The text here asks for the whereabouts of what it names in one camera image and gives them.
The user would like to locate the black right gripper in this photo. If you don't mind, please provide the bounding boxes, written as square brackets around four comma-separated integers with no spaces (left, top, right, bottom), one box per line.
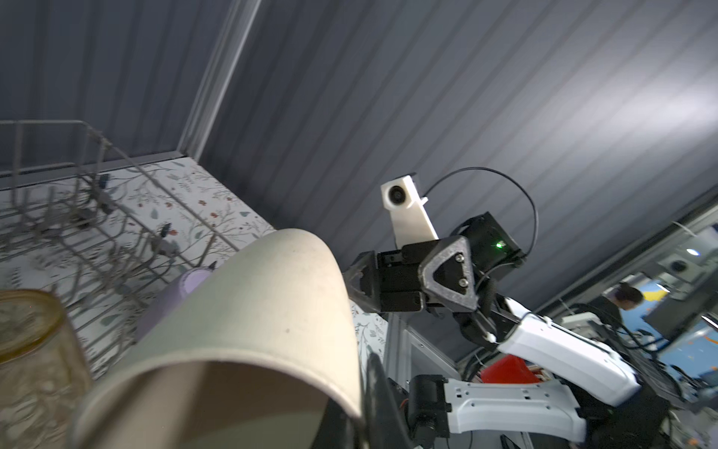
[343,236,478,312]

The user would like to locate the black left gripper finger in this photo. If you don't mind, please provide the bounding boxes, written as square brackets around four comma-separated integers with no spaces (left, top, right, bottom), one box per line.
[364,354,414,449]

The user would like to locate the beige plastic cup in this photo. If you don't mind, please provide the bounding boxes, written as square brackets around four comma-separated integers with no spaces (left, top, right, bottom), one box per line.
[67,229,365,448]

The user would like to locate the lilac plastic cup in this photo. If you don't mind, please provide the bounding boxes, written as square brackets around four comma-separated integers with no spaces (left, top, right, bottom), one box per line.
[135,268,213,342]

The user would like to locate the yellow transparent cup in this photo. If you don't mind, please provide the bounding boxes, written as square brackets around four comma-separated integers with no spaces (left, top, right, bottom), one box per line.
[1,289,93,448]

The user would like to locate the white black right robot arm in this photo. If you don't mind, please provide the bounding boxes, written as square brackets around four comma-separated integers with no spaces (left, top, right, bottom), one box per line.
[343,213,671,448]

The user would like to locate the floral table mat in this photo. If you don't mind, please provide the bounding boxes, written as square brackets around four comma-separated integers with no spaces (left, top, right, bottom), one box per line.
[0,156,388,383]

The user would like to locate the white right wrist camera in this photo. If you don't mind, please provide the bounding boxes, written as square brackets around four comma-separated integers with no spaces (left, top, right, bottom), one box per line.
[381,175,439,249]

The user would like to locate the grey wire dish rack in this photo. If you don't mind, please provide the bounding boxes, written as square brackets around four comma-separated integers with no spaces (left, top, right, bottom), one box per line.
[1,120,237,370]

